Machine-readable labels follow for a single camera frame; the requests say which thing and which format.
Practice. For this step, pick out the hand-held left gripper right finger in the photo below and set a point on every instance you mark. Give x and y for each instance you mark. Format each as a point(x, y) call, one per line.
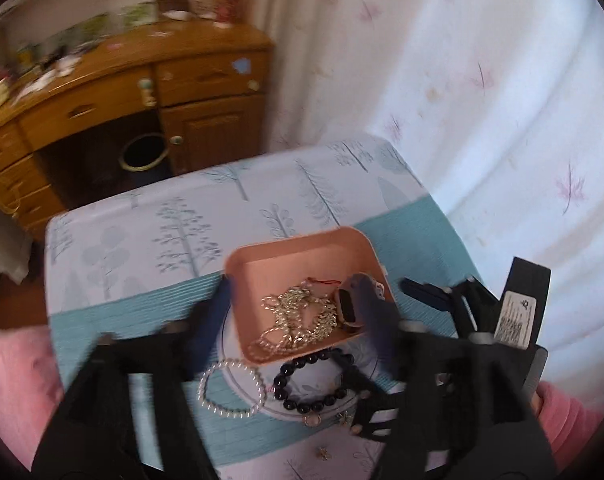
point(381, 332)

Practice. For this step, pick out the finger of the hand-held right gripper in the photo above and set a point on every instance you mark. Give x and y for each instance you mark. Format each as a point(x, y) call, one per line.
point(376, 420)
point(431, 296)

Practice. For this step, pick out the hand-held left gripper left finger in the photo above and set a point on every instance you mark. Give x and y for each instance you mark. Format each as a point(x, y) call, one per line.
point(209, 330)

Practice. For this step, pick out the small gold stud earring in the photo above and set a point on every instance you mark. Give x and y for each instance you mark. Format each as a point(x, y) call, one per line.
point(324, 452)

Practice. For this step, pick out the gold hoop earring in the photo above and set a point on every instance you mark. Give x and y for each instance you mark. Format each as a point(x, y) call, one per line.
point(312, 420)

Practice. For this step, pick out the pink jewelry tray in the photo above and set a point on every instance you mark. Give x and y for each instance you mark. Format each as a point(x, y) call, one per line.
point(292, 265)

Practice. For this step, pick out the person's right forearm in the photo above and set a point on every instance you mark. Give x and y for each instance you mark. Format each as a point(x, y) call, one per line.
point(564, 415)

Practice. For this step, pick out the tree print tablecloth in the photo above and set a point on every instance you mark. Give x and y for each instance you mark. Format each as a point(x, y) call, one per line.
point(147, 240)

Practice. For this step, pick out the round trash bin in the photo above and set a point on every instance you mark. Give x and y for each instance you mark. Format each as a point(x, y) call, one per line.
point(142, 157)

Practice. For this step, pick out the pink quilted blanket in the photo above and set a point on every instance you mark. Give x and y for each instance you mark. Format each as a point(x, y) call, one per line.
point(17, 385)

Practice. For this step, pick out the white leaf print curtain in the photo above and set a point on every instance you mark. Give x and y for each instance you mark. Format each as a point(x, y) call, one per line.
point(456, 85)

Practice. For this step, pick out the green and white hook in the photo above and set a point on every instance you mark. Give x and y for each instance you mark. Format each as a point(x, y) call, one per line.
point(147, 91)

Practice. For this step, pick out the wooden desk with drawers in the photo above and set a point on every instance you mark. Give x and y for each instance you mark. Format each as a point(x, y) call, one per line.
point(102, 105)

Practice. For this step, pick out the blue sticker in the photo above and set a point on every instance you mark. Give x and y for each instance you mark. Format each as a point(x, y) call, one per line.
point(241, 65)

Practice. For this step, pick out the small white bottle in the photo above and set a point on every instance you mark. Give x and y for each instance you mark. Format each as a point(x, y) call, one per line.
point(177, 14)

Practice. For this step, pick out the floral paper cup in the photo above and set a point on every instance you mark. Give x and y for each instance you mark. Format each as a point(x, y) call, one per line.
point(225, 2)

